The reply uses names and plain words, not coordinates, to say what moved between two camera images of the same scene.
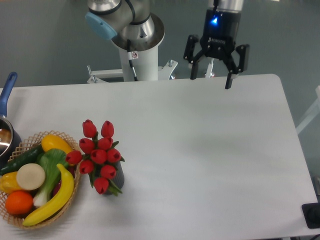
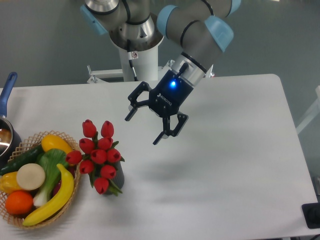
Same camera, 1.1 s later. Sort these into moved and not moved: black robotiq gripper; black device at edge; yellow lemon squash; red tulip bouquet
Moved: black robotiq gripper
Not moved: yellow lemon squash; black device at edge; red tulip bouquet
